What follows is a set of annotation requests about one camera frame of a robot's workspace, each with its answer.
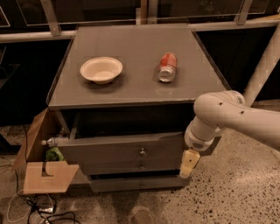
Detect grey bottom drawer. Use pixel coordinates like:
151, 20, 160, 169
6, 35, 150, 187
89, 175, 190, 193

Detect grey drawer cabinet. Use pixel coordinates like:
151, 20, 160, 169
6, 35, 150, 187
48, 24, 226, 183

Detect metal railing frame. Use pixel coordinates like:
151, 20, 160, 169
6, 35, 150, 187
0, 0, 280, 43

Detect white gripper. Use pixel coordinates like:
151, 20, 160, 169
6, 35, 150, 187
179, 117, 222, 179

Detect black cable bundle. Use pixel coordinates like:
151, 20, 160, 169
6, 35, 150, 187
14, 163, 82, 224

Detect grey top drawer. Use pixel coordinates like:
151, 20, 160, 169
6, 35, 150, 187
57, 112, 222, 173

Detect white paper bowl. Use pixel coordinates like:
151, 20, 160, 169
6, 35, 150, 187
80, 57, 123, 85

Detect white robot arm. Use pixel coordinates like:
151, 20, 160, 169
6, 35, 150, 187
179, 27, 280, 179

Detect small power adapter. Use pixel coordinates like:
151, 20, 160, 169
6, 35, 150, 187
38, 206, 54, 214

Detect red soda can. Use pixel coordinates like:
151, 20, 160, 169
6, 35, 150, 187
157, 52, 178, 83

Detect green plastic bag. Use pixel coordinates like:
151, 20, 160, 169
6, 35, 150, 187
45, 147, 65, 161

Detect brown cardboard box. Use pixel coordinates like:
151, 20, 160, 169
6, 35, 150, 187
12, 108, 79, 194

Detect clear plastic bottle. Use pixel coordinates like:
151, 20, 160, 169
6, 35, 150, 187
41, 137, 68, 147

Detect white cable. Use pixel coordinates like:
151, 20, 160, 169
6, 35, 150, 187
6, 191, 56, 224

